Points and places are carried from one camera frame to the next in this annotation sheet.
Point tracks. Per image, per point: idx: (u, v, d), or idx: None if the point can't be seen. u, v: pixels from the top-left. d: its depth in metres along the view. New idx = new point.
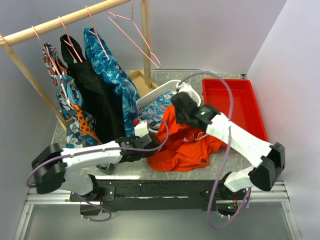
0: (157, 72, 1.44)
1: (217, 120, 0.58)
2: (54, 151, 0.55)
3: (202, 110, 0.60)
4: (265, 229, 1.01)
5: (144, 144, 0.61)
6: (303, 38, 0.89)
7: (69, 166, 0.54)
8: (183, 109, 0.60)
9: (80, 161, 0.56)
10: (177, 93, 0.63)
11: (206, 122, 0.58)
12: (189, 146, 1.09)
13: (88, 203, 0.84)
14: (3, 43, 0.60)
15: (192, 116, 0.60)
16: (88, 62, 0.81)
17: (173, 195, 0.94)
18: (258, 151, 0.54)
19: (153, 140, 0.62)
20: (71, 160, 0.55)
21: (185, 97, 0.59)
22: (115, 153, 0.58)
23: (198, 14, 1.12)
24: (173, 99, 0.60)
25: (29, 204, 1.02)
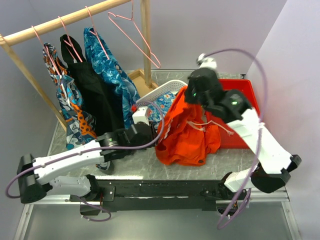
0: (157, 72, 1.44)
1: (248, 116, 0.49)
2: (26, 163, 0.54)
3: (232, 98, 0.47)
4: (265, 229, 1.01)
5: (130, 138, 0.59)
6: (303, 38, 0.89)
7: (41, 176, 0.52)
8: (208, 91, 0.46)
9: (54, 170, 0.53)
10: (201, 68, 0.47)
11: (237, 117, 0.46)
12: (190, 145, 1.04)
13: (86, 203, 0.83)
14: (3, 43, 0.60)
15: (218, 103, 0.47)
16: (88, 62, 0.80)
17: (173, 195, 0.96)
18: (281, 162, 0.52)
19: (139, 133, 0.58)
20: (43, 170, 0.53)
21: (213, 78, 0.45)
22: (93, 154, 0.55)
23: (198, 15, 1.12)
24: (196, 77, 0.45)
25: (29, 204, 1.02)
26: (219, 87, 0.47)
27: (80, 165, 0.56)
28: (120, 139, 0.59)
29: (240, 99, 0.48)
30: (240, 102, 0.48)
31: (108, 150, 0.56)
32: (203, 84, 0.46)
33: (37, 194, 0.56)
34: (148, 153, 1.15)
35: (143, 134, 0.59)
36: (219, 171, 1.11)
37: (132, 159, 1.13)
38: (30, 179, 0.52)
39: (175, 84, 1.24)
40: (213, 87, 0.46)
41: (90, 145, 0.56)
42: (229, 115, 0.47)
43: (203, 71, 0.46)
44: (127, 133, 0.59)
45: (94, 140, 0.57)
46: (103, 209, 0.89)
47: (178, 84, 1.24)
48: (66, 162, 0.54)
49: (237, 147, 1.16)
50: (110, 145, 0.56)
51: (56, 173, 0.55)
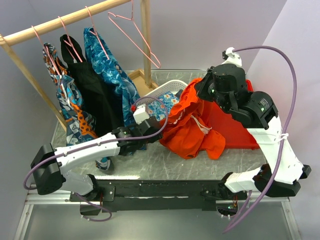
0: (157, 72, 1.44)
1: (273, 123, 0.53)
2: (47, 152, 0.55)
3: (261, 105, 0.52)
4: (266, 229, 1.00)
5: (143, 132, 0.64)
6: (303, 38, 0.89)
7: (64, 165, 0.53)
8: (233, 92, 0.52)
9: (75, 158, 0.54)
10: (233, 67, 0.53)
11: (262, 125, 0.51)
12: (186, 141, 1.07)
13: (88, 203, 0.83)
14: (3, 43, 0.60)
15: (242, 107, 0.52)
16: (88, 62, 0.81)
17: (173, 194, 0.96)
18: (295, 172, 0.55)
19: (152, 127, 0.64)
20: (65, 159, 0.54)
21: (239, 79, 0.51)
22: (111, 145, 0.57)
23: (198, 15, 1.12)
24: (223, 74, 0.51)
25: (29, 204, 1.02)
26: (243, 90, 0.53)
27: (99, 155, 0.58)
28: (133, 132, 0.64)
29: (266, 104, 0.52)
30: (266, 108, 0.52)
31: (123, 142, 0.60)
32: (226, 83, 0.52)
33: (56, 184, 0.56)
34: (148, 153, 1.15)
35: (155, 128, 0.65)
36: (220, 171, 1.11)
37: (132, 159, 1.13)
38: (52, 167, 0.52)
39: (175, 84, 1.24)
40: (237, 88, 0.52)
41: (107, 137, 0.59)
42: (254, 119, 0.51)
43: (228, 70, 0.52)
44: (140, 127, 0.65)
45: (110, 133, 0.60)
46: (105, 209, 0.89)
47: (178, 84, 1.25)
48: (88, 151, 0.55)
49: (237, 147, 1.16)
50: (125, 136, 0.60)
51: (77, 162, 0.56)
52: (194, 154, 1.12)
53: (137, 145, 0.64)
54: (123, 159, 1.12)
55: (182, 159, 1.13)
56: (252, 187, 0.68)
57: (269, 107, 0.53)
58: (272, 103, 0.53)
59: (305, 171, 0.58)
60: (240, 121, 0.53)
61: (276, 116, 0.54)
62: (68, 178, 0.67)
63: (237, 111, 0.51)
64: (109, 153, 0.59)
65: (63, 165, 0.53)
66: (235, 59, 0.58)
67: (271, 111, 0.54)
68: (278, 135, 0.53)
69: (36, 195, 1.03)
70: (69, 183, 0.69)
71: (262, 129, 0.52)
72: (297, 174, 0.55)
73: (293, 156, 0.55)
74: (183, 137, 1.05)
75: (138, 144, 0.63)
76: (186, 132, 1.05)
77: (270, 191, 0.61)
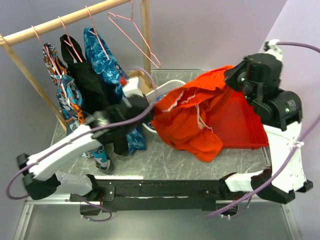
0: (157, 72, 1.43)
1: (290, 129, 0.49)
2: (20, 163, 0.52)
3: (288, 105, 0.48)
4: (266, 229, 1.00)
5: (124, 114, 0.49)
6: (303, 39, 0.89)
7: (37, 174, 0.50)
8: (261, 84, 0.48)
9: (47, 166, 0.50)
10: (271, 58, 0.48)
11: (280, 125, 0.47)
12: (179, 130, 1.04)
13: (88, 203, 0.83)
14: (3, 43, 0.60)
15: (266, 102, 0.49)
16: (88, 62, 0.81)
17: (173, 194, 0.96)
18: (295, 183, 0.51)
19: (133, 107, 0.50)
20: (37, 168, 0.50)
21: (274, 72, 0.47)
22: (84, 140, 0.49)
23: (198, 15, 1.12)
24: (257, 63, 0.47)
25: (29, 204, 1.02)
26: (274, 85, 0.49)
27: (77, 153, 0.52)
28: (113, 117, 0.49)
29: (294, 107, 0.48)
30: (292, 110, 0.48)
31: (99, 132, 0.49)
32: (259, 73, 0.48)
33: (44, 189, 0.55)
34: (148, 153, 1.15)
35: (138, 107, 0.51)
36: (219, 171, 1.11)
37: (132, 159, 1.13)
38: (27, 179, 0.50)
39: (175, 85, 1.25)
40: (268, 81, 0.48)
41: (79, 131, 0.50)
42: (274, 117, 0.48)
43: (268, 61, 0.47)
44: (120, 109, 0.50)
45: (83, 124, 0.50)
46: (105, 208, 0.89)
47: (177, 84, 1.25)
48: (59, 154, 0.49)
49: (237, 147, 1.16)
50: (101, 125, 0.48)
51: (53, 167, 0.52)
52: (179, 144, 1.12)
53: (122, 130, 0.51)
54: (123, 159, 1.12)
55: (182, 159, 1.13)
56: (250, 189, 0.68)
57: (295, 111, 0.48)
58: (299, 106, 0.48)
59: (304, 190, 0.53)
60: (260, 115, 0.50)
61: (298, 122, 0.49)
62: (65, 180, 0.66)
63: (260, 104, 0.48)
64: (87, 149, 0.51)
65: (36, 175, 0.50)
66: (276, 54, 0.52)
67: (296, 114, 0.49)
68: (293, 141, 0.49)
69: None
70: (67, 185, 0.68)
71: (279, 130, 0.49)
72: (296, 185, 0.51)
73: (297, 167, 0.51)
74: (179, 122, 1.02)
75: (121, 129, 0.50)
76: (181, 119, 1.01)
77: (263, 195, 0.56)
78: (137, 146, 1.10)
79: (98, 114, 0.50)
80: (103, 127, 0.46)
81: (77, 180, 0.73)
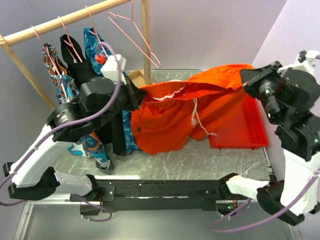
0: (157, 72, 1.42)
1: (315, 159, 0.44)
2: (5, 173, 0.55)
3: (317, 135, 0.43)
4: (266, 229, 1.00)
5: (87, 105, 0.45)
6: (303, 38, 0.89)
7: (19, 182, 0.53)
8: (292, 110, 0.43)
9: (24, 174, 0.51)
10: (310, 80, 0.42)
11: (305, 155, 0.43)
12: (157, 122, 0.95)
13: (88, 203, 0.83)
14: (3, 43, 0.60)
15: (293, 128, 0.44)
16: (88, 62, 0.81)
17: (173, 195, 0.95)
18: (307, 207, 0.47)
19: (94, 95, 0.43)
20: (17, 178, 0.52)
21: (312, 98, 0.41)
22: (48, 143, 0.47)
23: (198, 15, 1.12)
24: (294, 85, 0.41)
25: (29, 204, 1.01)
26: (305, 111, 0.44)
27: (49, 157, 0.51)
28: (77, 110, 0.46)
29: None
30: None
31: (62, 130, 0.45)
32: (293, 96, 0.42)
33: (37, 193, 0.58)
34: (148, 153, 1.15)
35: (100, 94, 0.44)
36: (219, 171, 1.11)
37: (132, 159, 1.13)
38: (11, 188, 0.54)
39: None
40: (301, 107, 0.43)
41: (42, 134, 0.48)
42: (301, 146, 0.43)
43: (307, 85, 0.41)
44: (82, 99, 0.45)
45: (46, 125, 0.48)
46: (105, 209, 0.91)
47: None
48: (31, 162, 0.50)
49: (237, 147, 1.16)
50: (61, 122, 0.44)
51: (33, 174, 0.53)
52: (145, 136, 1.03)
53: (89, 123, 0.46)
54: (123, 159, 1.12)
55: (182, 159, 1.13)
56: (254, 198, 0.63)
57: None
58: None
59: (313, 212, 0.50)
60: (284, 142, 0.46)
61: None
62: (63, 181, 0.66)
63: (288, 131, 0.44)
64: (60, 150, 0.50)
65: (18, 184, 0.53)
66: (310, 67, 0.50)
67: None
68: (313, 171, 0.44)
69: None
70: (66, 186, 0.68)
71: (302, 160, 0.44)
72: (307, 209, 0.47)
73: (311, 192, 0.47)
74: (169, 113, 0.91)
75: (87, 124, 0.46)
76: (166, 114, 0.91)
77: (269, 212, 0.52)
78: (135, 147, 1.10)
79: (59, 108, 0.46)
80: (64, 125, 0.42)
81: (76, 181, 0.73)
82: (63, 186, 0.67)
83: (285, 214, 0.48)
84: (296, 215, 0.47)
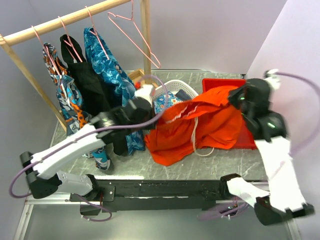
0: (157, 72, 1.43)
1: (278, 142, 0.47)
2: (25, 161, 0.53)
3: (272, 121, 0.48)
4: (265, 229, 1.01)
5: (129, 115, 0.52)
6: (303, 37, 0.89)
7: (41, 172, 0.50)
8: (252, 103, 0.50)
9: (51, 164, 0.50)
10: (263, 80, 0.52)
11: (265, 138, 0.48)
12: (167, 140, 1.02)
13: (88, 203, 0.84)
14: (3, 43, 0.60)
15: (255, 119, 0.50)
16: (88, 62, 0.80)
17: (173, 195, 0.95)
18: (292, 200, 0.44)
19: (138, 109, 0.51)
20: (41, 166, 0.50)
21: (265, 91, 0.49)
22: (89, 139, 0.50)
23: (198, 15, 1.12)
24: (250, 85, 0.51)
25: (29, 204, 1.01)
26: (264, 105, 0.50)
27: (81, 152, 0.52)
28: (118, 118, 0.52)
29: (279, 124, 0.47)
30: (278, 127, 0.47)
31: (104, 132, 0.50)
32: (251, 93, 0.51)
33: (46, 187, 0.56)
34: (148, 153, 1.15)
35: (143, 109, 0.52)
36: (219, 171, 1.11)
37: (132, 159, 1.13)
38: (31, 176, 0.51)
39: (175, 84, 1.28)
40: (259, 100, 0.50)
41: (84, 130, 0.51)
42: (260, 134, 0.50)
43: (259, 84, 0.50)
44: (125, 110, 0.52)
45: (89, 124, 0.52)
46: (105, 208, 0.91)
47: (178, 84, 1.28)
48: (64, 153, 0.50)
49: (237, 147, 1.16)
50: (105, 125, 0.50)
51: (58, 165, 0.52)
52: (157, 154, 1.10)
53: (127, 131, 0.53)
54: (123, 159, 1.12)
55: (182, 159, 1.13)
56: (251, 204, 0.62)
57: (281, 127, 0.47)
58: (284, 123, 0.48)
59: (305, 214, 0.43)
60: (250, 132, 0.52)
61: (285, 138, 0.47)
62: (65, 180, 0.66)
63: (250, 120, 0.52)
64: (94, 148, 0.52)
65: (41, 173, 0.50)
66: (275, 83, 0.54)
67: (282, 131, 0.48)
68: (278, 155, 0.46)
69: None
70: (67, 185, 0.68)
71: (264, 143, 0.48)
72: (293, 203, 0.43)
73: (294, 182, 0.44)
74: (180, 133, 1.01)
75: (124, 130, 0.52)
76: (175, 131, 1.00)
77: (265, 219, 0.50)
78: (136, 146, 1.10)
79: (103, 114, 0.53)
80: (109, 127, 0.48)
81: (77, 180, 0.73)
82: (65, 185, 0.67)
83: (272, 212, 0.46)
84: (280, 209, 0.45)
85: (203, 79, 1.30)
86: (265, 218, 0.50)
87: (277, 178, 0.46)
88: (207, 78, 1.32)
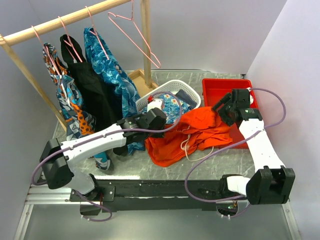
0: (157, 72, 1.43)
1: (254, 121, 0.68)
2: (54, 146, 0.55)
3: (247, 109, 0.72)
4: (265, 229, 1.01)
5: (149, 122, 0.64)
6: (304, 38, 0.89)
7: (71, 158, 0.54)
8: (235, 100, 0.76)
9: (81, 152, 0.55)
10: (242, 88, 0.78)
11: (243, 117, 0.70)
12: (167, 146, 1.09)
13: (90, 203, 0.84)
14: (3, 43, 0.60)
15: (237, 109, 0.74)
16: (88, 62, 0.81)
17: (173, 194, 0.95)
18: (271, 162, 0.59)
19: (158, 116, 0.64)
20: (71, 152, 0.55)
21: (243, 93, 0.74)
22: (117, 137, 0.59)
23: (198, 15, 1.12)
24: (234, 90, 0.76)
25: (29, 204, 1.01)
26: (244, 103, 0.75)
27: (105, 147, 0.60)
28: (139, 123, 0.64)
29: (253, 111, 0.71)
30: (251, 112, 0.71)
31: (129, 132, 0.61)
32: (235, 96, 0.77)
33: (64, 176, 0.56)
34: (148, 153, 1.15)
35: (161, 118, 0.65)
36: (219, 171, 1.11)
37: (132, 159, 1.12)
38: (60, 161, 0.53)
39: (175, 85, 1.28)
40: (239, 99, 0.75)
41: (112, 128, 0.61)
42: (240, 120, 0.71)
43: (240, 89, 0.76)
44: (146, 117, 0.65)
45: (116, 124, 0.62)
46: (105, 208, 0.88)
47: (178, 84, 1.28)
48: (94, 143, 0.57)
49: (237, 147, 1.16)
50: (130, 127, 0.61)
51: (85, 155, 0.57)
52: (159, 161, 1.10)
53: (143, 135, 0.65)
54: (123, 159, 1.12)
55: (182, 159, 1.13)
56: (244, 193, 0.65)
57: (254, 113, 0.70)
58: (258, 112, 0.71)
59: (286, 176, 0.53)
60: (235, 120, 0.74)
61: (260, 119, 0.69)
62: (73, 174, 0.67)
63: (234, 111, 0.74)
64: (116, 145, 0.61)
65: (70, 159, 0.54)
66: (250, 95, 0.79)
67: (257, 117, 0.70)
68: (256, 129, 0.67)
69: (36, 195, 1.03)
70: (73, 180, 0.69)
71: (244, 121, 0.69)
72: (273, 165, 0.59)
73: (271, 150, 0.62)
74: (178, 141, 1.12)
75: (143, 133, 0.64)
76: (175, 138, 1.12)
77: (252, 194, 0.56)
78: (136, 146, 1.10)
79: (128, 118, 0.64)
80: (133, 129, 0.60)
81: (82, 177, 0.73)
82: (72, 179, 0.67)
83: (255, 177, 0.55)
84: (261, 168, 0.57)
85: (203, 79, 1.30)
86: (253, 196, 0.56)
87: (256, 146, 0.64)
88: (207, 78, 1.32)
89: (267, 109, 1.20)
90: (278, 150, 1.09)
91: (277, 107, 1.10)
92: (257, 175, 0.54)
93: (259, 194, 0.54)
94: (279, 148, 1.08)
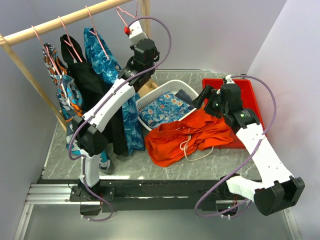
0: (157, 72, 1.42)
1: (251, 127, 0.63)
2: (78, 121, 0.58)
3: (242, 112, 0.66)
4: (265, 229, 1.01)
5: (143, 60, 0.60)
6: (303, 38, 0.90)
7: (98, 123, 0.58)
8: (227, 102, 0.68)
9: (103, 115, 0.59)
10: (229, 84, 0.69)
11: (241, 124, 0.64)
12: (167, 144, 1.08)
13: (98, 198, 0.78)
14: (3, 43, 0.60)
15: (231, 114, 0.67)
16: (88, 62, 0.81)
17: (173, 195, 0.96)
18: (280, 175, 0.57)
19: (146, 51, 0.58)
20: (96, 119, 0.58)
21: (235, 92, 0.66)
22: (124, 89, 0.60)
23: (197, 16, 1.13)
24: (224, 89, 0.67)
25: (29, 204, 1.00)
26: (237, 104, 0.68)
27: (120, 103, 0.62)
28: (136, 66, 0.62)
29: (247, 114, 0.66)
30: (246, 115, 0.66)
31: (134, 80, 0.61)
32: (224, 94, 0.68)
33: (101, 141, 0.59)
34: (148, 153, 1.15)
35: (149, 49, 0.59)
36: (219, 171, 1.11)
37: (132, 159, 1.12)
38: (91, 129, 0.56)
39: (175, 85, 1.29)
40: (232, 101, 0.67)
41: (117, 84, 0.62)
42: (236, 126, 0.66)
43: (232, 87, 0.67)
44: (137, 58, 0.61)
45: (118, 79, 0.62)
46: (106, 201, 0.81)
47: (178, 85, 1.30)
48: (110, 103, 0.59)
49: (237, 147, 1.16)
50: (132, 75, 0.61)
51: (108, 115, 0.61)
52: (159, 161, 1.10)
53: (147, 73, 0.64)
54: (123, 159, 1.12)
55: (182, 159, 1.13)
56: (251, 199, 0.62)
57: (250, 117, 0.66)
58: (254, 114, 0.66)
59: (297, 187, 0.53)
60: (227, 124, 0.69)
61: (257, 124, 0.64)
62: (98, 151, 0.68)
63: (227, 115, 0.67)
64: (127, 97, 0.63)
65: (98, 124, 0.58)
66: None
67: (253, 120, 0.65)
68: (257, 136, 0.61)
69: (36, 195, 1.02)
70: (92, 164, 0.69)
71: (241, 128, 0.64)
72: (281, 178, 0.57)
73: (276, 159, 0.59)
74: (178, 141, 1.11)
75: (147, 72, 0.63)
76: (175, 137, 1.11)
77: (263, 206, 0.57)
78: (137, 146, 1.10)
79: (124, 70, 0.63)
80: (136, 76, 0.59)
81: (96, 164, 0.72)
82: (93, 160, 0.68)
83: (267, 193, 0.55)
84: (271, 185, 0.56)
85: (203, 79, 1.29)
86: (265, 208, 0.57)
87: (262, 157, 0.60)
88: (207, 78, 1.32)
89: (265, 106, 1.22)
90: (278, 149, 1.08)
91: (270, 106, 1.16)
92: (269, 192, 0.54)
93: (273, 207, 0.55)
94: (279, 147, 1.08)
